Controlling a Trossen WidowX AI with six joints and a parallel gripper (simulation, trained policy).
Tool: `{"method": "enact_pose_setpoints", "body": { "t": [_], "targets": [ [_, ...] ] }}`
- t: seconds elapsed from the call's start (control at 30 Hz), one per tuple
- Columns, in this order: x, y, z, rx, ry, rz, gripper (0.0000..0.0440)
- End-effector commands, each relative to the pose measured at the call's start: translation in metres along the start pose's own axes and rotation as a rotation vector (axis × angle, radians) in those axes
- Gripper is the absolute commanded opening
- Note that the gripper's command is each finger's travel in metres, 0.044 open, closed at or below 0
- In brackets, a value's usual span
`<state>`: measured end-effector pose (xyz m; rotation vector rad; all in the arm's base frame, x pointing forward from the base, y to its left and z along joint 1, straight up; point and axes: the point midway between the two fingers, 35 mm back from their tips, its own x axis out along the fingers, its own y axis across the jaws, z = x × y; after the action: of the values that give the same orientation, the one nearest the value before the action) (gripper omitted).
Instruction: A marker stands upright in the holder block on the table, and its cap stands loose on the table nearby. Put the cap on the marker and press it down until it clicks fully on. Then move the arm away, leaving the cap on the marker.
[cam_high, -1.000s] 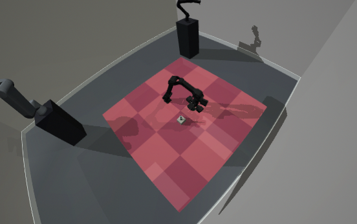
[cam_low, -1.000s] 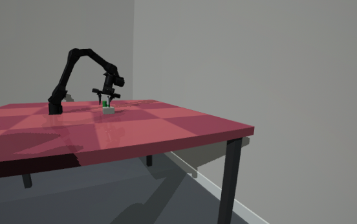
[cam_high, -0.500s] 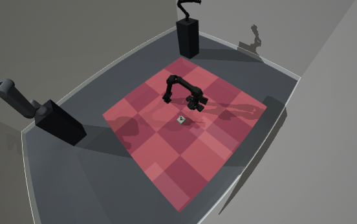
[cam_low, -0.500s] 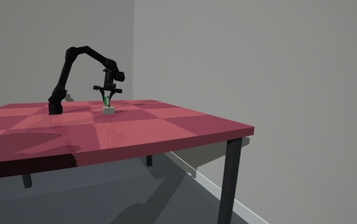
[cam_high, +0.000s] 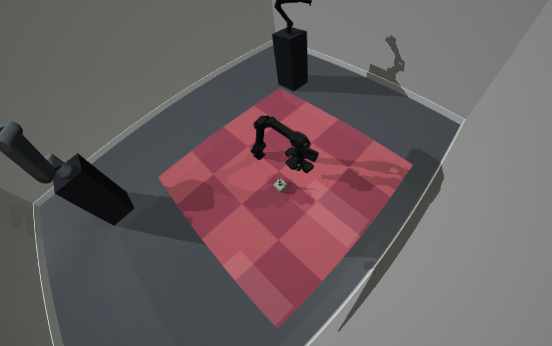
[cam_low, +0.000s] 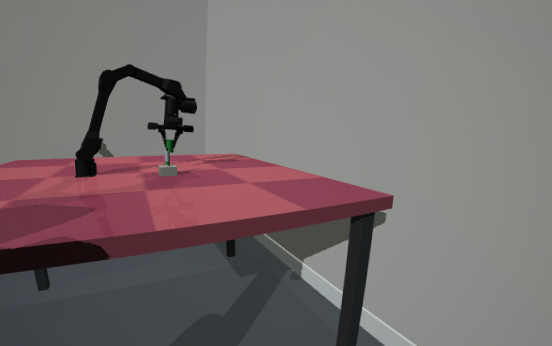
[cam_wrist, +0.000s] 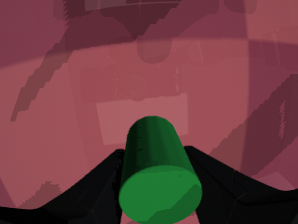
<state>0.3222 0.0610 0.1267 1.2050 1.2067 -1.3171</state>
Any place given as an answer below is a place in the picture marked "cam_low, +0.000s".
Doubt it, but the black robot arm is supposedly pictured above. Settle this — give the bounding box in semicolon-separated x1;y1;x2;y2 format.
75;64;197;178

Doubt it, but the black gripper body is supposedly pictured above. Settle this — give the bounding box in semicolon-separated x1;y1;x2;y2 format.
148;110;194;133

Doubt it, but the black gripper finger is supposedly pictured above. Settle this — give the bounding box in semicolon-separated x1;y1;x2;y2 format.
174;132;183;149
158;130;166;148

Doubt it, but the green cylinder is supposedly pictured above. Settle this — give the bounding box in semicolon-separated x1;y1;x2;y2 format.
166;139;174;153

